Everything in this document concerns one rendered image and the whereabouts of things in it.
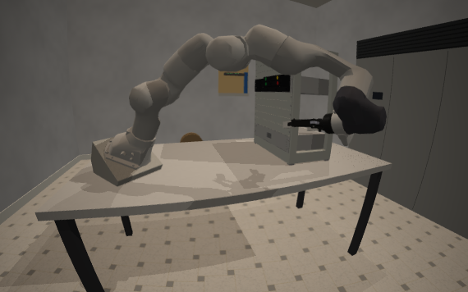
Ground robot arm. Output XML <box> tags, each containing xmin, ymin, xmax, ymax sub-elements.
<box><xmin>104</xmin><ymin>25</ymin><xmax>387</xmax><ymax>170</ymax></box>

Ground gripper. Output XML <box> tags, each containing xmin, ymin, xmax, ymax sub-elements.
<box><xmin>283</xmin><ymin>113</ymin><xmax>335</xmax><ymax>134</ymax></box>

